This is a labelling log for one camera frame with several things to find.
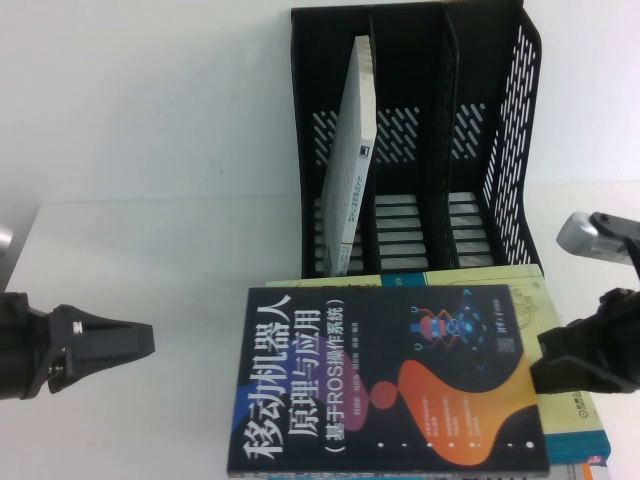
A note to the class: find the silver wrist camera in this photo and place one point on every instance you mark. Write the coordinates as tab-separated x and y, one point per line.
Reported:
580	237
4	237

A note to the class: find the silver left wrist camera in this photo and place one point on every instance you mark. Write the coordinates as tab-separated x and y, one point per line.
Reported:
4	237

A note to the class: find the white paperback book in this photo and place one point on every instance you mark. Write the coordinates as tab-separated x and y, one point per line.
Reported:
350	165

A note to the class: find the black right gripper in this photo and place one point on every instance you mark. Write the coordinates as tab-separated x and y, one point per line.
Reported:
625	330

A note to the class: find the black plastic book stand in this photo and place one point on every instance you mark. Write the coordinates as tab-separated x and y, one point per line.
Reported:
435	150

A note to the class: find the orange and white book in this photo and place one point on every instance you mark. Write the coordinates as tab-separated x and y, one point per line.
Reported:
575	472

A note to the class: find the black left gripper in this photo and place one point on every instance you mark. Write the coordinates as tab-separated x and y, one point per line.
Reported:
22	345

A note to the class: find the yellow-green teal hardcover book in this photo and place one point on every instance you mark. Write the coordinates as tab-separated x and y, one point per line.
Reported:
535	310

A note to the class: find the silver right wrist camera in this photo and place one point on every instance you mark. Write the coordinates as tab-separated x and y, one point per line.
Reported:
580	237

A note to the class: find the dark robot ROS book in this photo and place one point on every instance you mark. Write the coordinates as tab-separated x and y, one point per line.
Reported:
300	375

